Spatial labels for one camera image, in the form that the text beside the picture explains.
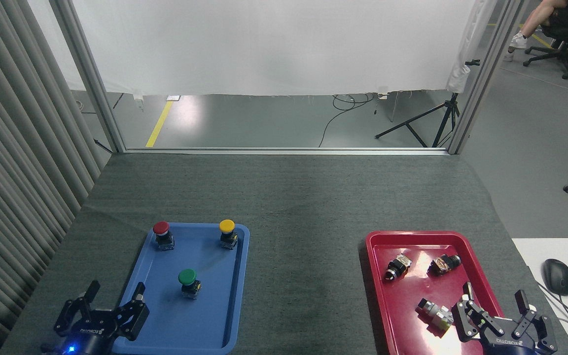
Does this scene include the black knob selector switch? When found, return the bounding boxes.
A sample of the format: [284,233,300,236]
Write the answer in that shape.
[384,254,413,283]

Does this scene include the green push button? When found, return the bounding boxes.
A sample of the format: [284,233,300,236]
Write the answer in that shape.
[177,269,202,300]

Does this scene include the red plastic tray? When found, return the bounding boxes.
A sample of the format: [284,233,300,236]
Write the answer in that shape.
[365,230,506,355]

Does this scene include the grey pleated curtain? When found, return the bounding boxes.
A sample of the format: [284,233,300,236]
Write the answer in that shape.
[0,0,108,355]

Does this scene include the silver metal rail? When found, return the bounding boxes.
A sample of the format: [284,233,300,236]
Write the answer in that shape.
[123,146,451,156]

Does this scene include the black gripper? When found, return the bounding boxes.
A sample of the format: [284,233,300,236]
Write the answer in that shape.
[41,280,150,355]
[452,282,559,355]

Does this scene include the person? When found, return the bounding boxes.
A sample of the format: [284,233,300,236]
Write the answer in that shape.
[503,0,568,62]

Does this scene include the black tripod stand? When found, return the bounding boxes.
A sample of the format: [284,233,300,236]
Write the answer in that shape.
[375,59,481,148]

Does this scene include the white cloth backdrop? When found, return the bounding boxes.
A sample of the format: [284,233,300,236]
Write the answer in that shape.
[27,0,497,98]

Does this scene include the white desk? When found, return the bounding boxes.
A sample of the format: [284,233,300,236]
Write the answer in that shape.
[511,238,568,355]

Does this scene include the black office chair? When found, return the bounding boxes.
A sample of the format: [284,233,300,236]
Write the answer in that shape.
[523,0,568,80]

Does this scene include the black brown switch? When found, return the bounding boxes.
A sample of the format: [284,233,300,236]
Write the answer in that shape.
[428,254,462,276]

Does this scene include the red push button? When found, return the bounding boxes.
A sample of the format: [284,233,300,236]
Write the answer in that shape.
[152,221,175,251]

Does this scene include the silver metal switch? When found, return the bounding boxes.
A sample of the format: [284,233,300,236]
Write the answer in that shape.
[416,297,455,331]

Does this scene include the black floor cable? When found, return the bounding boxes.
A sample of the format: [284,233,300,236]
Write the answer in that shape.
[318,93,376,148]

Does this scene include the yellow push button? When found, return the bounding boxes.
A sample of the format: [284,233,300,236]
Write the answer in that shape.
[218,219,239,250]

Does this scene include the black computer mouse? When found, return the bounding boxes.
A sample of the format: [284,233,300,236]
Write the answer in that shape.
[542,258,568,296]

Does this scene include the grey desk cables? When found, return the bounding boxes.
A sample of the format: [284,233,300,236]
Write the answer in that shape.
[534,280,568,355]

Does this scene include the silver metal post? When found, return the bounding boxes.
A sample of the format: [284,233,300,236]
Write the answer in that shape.
[447,0,525,155]
[49,0,127,154]

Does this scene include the blue plastic tray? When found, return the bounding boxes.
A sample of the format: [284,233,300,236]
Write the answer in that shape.
[106,222,251,355]

